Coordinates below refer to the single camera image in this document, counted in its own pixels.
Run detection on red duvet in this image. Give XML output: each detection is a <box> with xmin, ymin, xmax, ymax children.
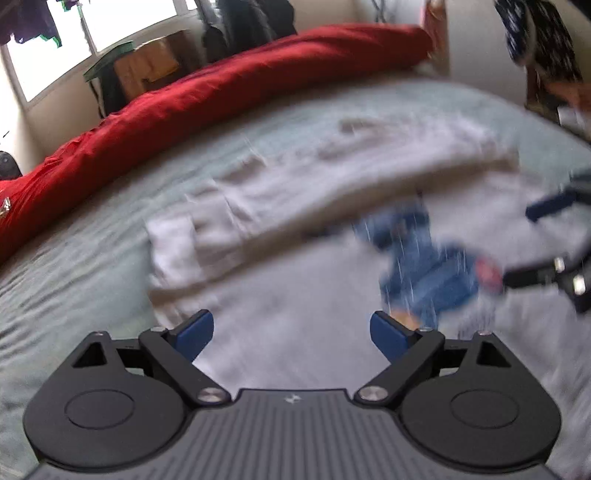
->
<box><xmin>0</xmin><ymin>24</ymin><xmax>435</xmax><ymax>265</ymax></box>

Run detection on orange hanging cloth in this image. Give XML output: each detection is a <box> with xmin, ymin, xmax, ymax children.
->
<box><xmin>115</xmin><ymin>39</ymin><xmax>181</xmax><ymax>100</ymax></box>

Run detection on dark star-print robe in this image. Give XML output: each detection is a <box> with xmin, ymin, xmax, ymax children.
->
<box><xmin>494</xmin><ymin>0</ymin><xmax>583</xmax><ymax>89</ymax></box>

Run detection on pink folded cloth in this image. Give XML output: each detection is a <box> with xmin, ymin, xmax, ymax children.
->
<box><xmin>549</xmin><ymin>78</ymin><xmax>591</xmax><ymax>112</ymax></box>

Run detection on white plastic bag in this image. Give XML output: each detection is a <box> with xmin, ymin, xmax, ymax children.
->
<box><xmin>556</xmin><ymin>106</ymin><xmax>591</xmax><ymax>140</ymax></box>

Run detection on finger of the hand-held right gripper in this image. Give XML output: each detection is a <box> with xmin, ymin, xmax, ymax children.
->
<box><xmin>525</xmin><ymin>187</ymin><xmax>580</xmax><ymax>223</ymax></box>
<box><xmin>501</xmin><ymin>256</ymin><xmax>566</xmax><ymax>291</ymax></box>

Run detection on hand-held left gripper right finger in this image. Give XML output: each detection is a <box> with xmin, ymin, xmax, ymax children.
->
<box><xmin>355</xmin><ymin>310</ymin><xmax>513</xmax><ymax>409</ymax></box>

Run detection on white printed t-shirt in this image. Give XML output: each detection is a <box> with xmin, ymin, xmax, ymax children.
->
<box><xmin>145</xmin><ymin>117</ymin><xmax>591</xmax><ymax>480</ymax></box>

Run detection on pink curtain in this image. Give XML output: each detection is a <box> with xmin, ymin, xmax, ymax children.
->
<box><xmin>422</xmin><ymin>0</ymin><xmax>451</xmax><ymax>75</ymax></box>

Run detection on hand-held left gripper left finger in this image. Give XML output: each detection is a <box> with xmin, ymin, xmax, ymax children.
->
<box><xmin>71</xmin><ymin>309</ymin><xmax>232</xmax><ymax>408</ymax></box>

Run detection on purple hanging garment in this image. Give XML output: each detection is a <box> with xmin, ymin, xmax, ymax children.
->
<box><xmin>0</xmin><ymin>0</ymin><xmax>64</xmax><ymax>48</ymax></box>

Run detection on black backpack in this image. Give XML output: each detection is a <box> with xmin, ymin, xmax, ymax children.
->
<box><xmin>0</xmin><ymin>150</ymin><xmax>23</xmax><ymax>182</ymax></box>

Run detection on pale green bed sheet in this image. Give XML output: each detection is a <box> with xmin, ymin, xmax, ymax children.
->
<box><xmin>0</xmin><ymin>74</ymin><xmax>591</xmax><ymax>480</ymax></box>

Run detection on dark hanging jackets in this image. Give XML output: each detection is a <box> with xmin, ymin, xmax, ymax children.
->
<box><xmin>201</xmin><ymin>0</ymin><xmax>297</xmax><ymax>64</ymax></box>

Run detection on wooden chair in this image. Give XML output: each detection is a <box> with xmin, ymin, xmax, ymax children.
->
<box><xmin>525</xmin><ymin>65</ymin><xmax>561</xmax><ymax>114</ymax></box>

